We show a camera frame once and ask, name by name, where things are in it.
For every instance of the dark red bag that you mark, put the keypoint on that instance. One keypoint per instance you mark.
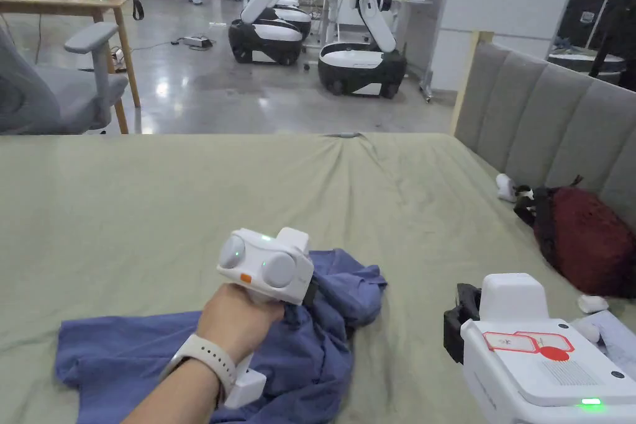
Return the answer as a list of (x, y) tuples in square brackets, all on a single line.
[(586, 240)]

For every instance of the grey padded headboard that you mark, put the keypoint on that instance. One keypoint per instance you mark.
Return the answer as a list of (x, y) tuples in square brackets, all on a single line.
[(541, 116)]

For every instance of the person's left forearm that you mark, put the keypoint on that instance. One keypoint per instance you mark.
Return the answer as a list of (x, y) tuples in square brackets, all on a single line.
[(184, 384)]

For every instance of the small white object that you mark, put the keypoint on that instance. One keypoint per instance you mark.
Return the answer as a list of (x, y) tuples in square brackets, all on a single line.
[(593, 303)]

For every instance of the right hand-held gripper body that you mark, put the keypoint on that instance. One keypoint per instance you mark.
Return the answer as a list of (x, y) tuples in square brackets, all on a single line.
[(531, 364)]

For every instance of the person's left hand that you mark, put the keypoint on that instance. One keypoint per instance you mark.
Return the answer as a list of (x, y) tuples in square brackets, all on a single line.
[(238, 317)]

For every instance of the white hand controller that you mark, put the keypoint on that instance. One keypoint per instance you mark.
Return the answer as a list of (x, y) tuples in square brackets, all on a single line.
[(508, 188)]

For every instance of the bed with pale green sheet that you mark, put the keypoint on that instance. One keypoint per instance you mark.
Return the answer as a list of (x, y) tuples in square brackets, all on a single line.
[(149, 205)]

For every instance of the white power strip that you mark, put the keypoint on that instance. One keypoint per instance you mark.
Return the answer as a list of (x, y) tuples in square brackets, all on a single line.
[(198, 41)]

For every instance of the blue shirt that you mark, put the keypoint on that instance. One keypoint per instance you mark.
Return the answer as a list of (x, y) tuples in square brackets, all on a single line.
[(318, 344)]

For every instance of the white and black wheeled robot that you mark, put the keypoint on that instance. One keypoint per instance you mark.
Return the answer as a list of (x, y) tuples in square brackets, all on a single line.
[(266, 36), (360, 64)]

